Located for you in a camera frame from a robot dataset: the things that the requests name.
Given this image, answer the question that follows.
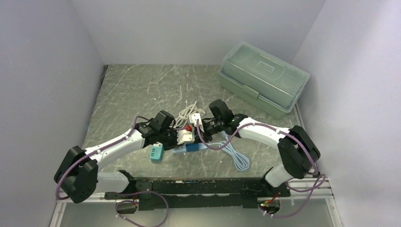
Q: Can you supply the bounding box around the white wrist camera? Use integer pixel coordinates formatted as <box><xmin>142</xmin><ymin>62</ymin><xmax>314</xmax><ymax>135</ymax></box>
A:
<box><xmin>177</xmin><ymin>125</ymin><xmax>195</xmax><ymax>145</ymax></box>
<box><xmin>188</xmin><ymin>113</ymin><xmax>202</xmax><ymax>127</ymax></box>

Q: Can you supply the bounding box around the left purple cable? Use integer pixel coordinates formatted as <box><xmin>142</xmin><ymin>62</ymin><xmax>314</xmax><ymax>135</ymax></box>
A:
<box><xmin>55</xmin><ymin>115</ymin><xmax>170</xmax><ymax>227</ymax></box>

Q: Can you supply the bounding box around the green plastic toolbox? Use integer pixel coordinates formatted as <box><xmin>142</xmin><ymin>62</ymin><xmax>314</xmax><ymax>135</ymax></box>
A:
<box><xmin>219</xmin><ymin>42</ymin><xmax>310</xmax><ymax>119</ymax></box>

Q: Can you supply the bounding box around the black base frame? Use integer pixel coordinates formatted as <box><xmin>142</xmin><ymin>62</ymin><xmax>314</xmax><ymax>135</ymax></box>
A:
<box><xmin>105</xmin><ymin>177</ymin><xmax>290</xmax><ymax>211</ymax></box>

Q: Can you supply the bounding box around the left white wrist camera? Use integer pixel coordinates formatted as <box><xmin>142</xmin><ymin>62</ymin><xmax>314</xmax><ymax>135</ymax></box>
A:
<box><xmin>177</xmin><ymin>125</ymin><xmax>195</xmax><ymax>145</ymax></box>

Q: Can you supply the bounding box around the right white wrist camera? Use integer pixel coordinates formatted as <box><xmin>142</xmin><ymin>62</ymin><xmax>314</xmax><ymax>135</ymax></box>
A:
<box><xmin>188</xmin><ymin>113</ymin><xmax>202</xmax><ymax>127</ymax></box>

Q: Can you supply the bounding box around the light blue power strip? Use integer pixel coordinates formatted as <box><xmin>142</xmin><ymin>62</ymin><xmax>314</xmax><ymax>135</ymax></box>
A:
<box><xmin>171</xmin><ymin>131</ymin><xmax>250</xmax><ymax>172</ymax></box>

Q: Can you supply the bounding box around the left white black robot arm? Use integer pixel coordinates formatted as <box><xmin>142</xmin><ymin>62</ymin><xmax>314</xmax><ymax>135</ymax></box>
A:
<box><xmin>54</xmin><ymin>110</ymin><xmax>177</xmax><ymax>203</ymax></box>

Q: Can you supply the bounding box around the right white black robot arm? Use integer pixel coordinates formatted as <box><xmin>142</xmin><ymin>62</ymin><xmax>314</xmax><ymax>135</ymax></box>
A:
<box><xmin>192</xmin><ymin>99</ymin><xmax>321</xmax><ymax>196</ymax></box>

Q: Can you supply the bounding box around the teal power strip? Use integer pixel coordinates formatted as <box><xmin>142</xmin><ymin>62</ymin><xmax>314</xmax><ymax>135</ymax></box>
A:
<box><xmin>149</xmin><ymin>101</ymin><xmax>208</xmax><ymax>162</ymax></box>

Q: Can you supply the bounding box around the blue cube adapter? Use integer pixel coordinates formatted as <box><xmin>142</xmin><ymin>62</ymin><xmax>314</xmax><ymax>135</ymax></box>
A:
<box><xmin>185</xmin><ymin>143</ymin><xmax>200</xmax><ymax>152</ymax></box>

